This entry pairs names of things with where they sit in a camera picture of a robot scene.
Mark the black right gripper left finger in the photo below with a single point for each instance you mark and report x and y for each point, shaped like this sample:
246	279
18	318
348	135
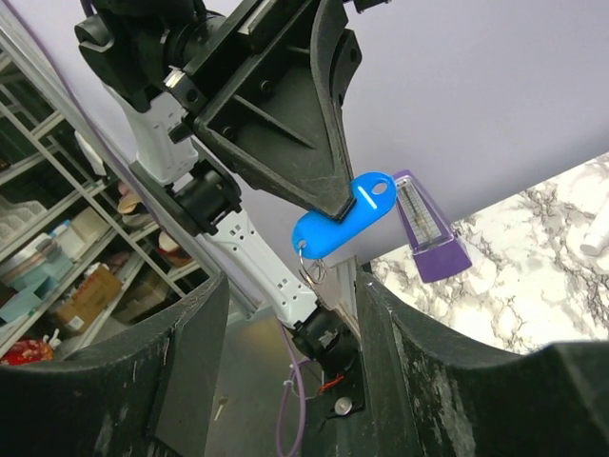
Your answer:
147	391

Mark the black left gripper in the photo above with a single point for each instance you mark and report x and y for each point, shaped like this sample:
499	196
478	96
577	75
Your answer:
264	88

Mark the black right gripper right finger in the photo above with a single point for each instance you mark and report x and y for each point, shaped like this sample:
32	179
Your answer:
436	392

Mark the blue plastic key tag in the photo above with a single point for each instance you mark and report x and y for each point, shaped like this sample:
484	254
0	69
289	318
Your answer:
315	236

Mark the silver key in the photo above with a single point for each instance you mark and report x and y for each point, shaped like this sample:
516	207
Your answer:
337	293

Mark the silver keyring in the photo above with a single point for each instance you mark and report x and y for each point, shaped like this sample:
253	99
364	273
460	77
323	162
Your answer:
315	272

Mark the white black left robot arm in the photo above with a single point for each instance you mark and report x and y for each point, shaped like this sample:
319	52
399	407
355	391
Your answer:
125	43

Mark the purple metronome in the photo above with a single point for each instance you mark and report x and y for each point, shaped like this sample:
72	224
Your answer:
437	249

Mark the white microphone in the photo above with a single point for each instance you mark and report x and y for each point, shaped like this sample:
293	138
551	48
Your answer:
595	239

